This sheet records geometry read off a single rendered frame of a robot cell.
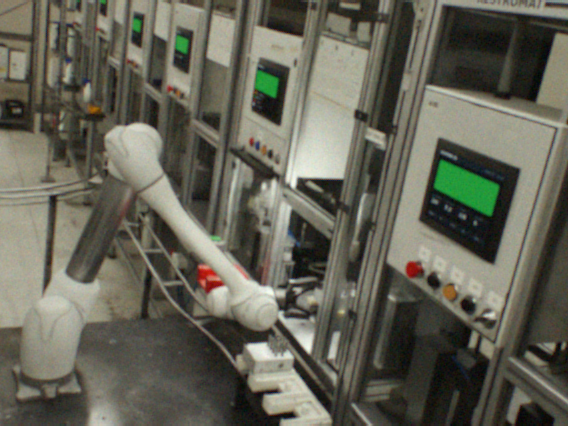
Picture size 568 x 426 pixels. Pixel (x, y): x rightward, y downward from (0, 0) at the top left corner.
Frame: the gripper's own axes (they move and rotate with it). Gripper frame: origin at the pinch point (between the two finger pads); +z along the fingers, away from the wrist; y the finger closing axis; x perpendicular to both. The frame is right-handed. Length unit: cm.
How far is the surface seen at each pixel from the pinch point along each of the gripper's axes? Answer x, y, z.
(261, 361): -22.9, -7.6, -31.8
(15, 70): 640, -44, -52
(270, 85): 36, 64, -17
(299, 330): -4.4, -9.4, -10.0
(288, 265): 27.1, -0.5, -1.3
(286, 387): -30.3, -12.1, -26.1
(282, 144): 24, 47, -14
